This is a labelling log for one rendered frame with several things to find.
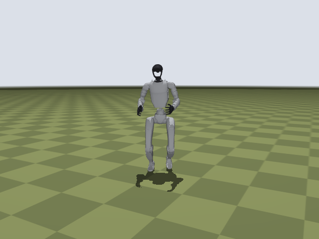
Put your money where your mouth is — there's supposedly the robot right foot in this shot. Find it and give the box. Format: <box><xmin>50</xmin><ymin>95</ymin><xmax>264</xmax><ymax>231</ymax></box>
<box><xmin>148</xmin><ymin>161</ymin><xmax>155</xmax><ymax>171</ymax></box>

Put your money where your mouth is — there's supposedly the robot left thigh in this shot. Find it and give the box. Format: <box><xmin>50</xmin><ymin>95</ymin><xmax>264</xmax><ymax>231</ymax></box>
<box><xmin>166</xmin><ymin>117</ymin><xmax>175</xmax><ymax>153</ymax></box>

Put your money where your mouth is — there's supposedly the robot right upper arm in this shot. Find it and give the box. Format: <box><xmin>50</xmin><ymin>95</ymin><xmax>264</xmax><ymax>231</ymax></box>
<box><xmin>140</xmin><ymin>83</ymin><xmax>150</xmax><ymax>103</ymax></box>

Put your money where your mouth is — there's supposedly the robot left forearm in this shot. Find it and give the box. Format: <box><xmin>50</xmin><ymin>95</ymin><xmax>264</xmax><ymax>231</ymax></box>
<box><xmin>172</xmin><ymin>98</ymin><xmax>180</xmax><ymax>111</ymax></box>

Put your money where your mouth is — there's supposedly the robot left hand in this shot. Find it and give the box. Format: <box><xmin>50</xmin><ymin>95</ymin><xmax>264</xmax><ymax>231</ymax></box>
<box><xmin>165</xmin><ymin>104</ymin><xmax>174</xmax><ymax>115</ymax></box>

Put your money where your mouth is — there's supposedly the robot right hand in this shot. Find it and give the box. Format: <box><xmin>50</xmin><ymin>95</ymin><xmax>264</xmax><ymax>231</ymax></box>
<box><xmin>137</xmin><ymin>105</ymin><xmax>143</xmax><ymax>116</ymax></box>

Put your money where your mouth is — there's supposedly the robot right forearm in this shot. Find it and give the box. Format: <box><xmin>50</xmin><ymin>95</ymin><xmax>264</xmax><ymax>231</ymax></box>
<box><xmin>138</xmin><ymin>98</ymin><xmax>144</xmax><ymax>112</ymax></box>

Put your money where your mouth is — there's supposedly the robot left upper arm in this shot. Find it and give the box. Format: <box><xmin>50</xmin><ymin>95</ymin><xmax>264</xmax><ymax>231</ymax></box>
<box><xmin>167</xmin><ymin>82</ymin><xmax>179</xmax><ymax>102</ymax></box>

